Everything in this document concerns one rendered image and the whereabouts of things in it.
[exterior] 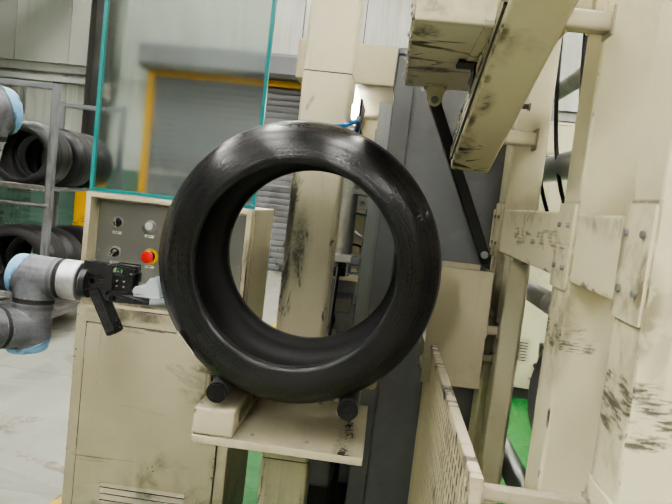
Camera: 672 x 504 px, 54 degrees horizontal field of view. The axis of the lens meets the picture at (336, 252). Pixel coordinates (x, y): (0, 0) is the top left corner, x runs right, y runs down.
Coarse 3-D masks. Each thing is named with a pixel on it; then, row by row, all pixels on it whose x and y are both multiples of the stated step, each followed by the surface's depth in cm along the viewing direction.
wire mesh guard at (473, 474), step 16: (432, 352) 158; (432, 368) 160; (432, 384) 157; (448, 384) 130; (432, 400) 151; (448, 400) 119; (432, 416) 148; (448, 416) 121; (416, 432) 176; (432, 432) 143; (448, 432) 118; (464, 432) 102; (416, 448) 176; (432, 448) 140; (448, 448) 115; (464, 448) 96; (416, 464) 174; (432, 464) 137; (448, 464) 112; (464, 464) 92; (416, 480) 168; (432, 480) 134; (448, 480) 110; (464, 480) 94; (480, 480) 86; (416, 496) 162; (464, 496) 94; (480, 496) 86
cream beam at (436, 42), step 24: (432, 0) 106; (456, 0) 106; (480, 0) 105; (432, 24) 108; (456, 24) 107; (480, 24) 106; (408, 48) 131; (432, 48) 124; (456, 48) 122; (480, 48) 119; (408, 72) 150; (432, 72) 146; (456, 72) 144
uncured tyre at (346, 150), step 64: (256, 128) 135; (320, 128) 133; (192, 192) 133; (384, 192) 129; (192, 256) 133; (192, 320) 134; (256, 320) 163; (384, 320) 131; (256, 384) 135; (320, 384) 134
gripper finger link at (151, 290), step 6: (150, 282) 145; (156, 282) 145; (138, 288) 146; (144, 288) 146; (150, 288) 145; (156, 288) 145; (144, 294) 146; (150, 294) 146; (156, 294) 146; (150, 300) 145; (156, 300) 145; (162, 300) 146
